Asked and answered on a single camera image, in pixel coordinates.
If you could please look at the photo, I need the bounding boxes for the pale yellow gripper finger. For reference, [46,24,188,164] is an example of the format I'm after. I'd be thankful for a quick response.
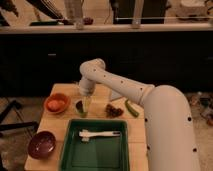
[82,96,92,113]

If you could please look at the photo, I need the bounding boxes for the dark brown cup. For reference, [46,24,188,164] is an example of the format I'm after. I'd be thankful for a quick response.
[76,100,84,115]

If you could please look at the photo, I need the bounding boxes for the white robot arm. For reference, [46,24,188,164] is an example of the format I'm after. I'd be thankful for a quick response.
[79,58,201,171]

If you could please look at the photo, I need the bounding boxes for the green plastic tray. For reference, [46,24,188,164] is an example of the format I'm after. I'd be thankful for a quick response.
[58,119,130,171]

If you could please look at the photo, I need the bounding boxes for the light green cup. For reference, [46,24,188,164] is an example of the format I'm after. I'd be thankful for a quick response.
[79,112,88,118]

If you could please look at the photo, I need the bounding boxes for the dark grape bunch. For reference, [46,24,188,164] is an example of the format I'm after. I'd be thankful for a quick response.
[105,104,123,118]

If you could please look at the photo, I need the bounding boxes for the grey blue cloth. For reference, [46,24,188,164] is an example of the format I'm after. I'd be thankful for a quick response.
[109,91,122,101]

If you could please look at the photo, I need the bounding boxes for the orange bowl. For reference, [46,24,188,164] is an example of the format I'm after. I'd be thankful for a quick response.
[44,93,70,114]

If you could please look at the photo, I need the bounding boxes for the orange fruit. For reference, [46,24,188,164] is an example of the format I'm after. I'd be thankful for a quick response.
[47,100,60,111]

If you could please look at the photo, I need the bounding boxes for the white spatula utensil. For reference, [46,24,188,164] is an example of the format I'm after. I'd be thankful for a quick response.
[78,130,121,142]

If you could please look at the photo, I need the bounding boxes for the green cucumber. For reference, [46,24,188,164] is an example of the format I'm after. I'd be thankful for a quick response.
[125,99,139,118]

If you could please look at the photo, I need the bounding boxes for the black chair base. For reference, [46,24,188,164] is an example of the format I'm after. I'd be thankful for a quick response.
[0,100,38,137]

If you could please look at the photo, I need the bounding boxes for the maroon bowl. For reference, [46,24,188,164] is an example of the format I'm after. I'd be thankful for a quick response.
[28,131,56,160]

